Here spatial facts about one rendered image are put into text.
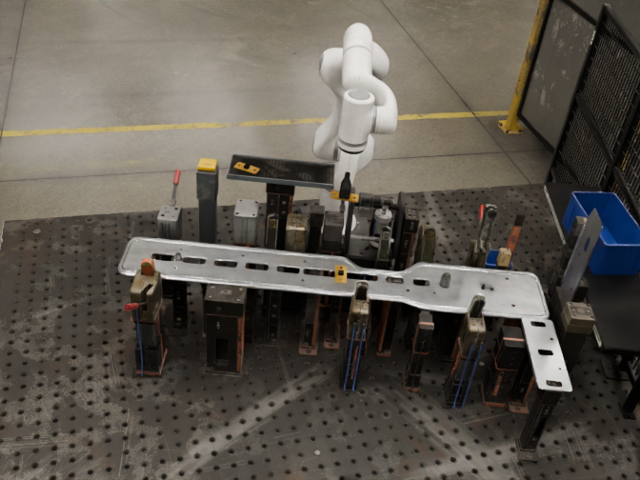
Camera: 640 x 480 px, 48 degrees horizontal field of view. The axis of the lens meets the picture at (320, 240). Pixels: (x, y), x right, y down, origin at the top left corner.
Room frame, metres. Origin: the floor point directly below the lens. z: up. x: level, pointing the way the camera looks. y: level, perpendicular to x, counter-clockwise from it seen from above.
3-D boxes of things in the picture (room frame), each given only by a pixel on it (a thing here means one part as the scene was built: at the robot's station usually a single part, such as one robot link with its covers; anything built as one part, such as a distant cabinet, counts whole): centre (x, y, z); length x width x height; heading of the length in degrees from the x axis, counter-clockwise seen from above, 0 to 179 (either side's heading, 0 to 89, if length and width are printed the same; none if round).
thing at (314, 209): (2.01, 0.02, 0.90); 0.05 x 0.05 x 0.40; 1
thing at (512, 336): (1.62, -0.62, 0.84); 0.11 x 0.10 x 0.28; 1
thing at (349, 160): (1.80, -0.06, 1.44); 0.10 x 0.07 x 0.11; 177
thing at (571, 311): (1.69, -0.82, 0.88); 0.08 x 0.08 x 0.36; 1
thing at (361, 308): (1.63, -0.14, 0.87); 0.12 x 0.09 x 0.35; 1
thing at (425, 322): (1.63, -0.36, 0.84); 0.11 x 0.08 x 0.29; 1
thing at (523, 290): (1.79, -0.06, 1.00); 1.38 x 0.22 x 0.02; 91
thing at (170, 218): (1.95, 0.51, 0.88); 0.11 x 0.10 x 0.36; 1
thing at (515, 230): (1.97, -0.64, 0.95); 0.03 x 0.01 x 0.50; 91
